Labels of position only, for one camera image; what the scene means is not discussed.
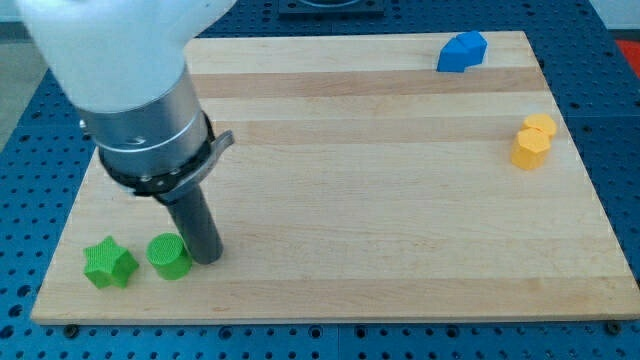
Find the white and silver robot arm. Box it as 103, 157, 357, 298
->
16, 0, 235, 196

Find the light wooden board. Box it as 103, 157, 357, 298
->
31, 31, 639, 325

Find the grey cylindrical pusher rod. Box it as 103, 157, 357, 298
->
155, 185, 223, 265

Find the green cylinder block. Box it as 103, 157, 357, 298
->
146, 233, 192, 281

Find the blue angled block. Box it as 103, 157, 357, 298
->
436, 31, 488, 73

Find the yellow double hexagon block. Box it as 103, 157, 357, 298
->
510, 113, 557, 170

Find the green star block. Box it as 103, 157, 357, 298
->
83, 236, 139, 289

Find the red object at edge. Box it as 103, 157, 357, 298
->
616, 40, 640, 77

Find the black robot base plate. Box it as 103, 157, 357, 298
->
277, 0, 386, 19

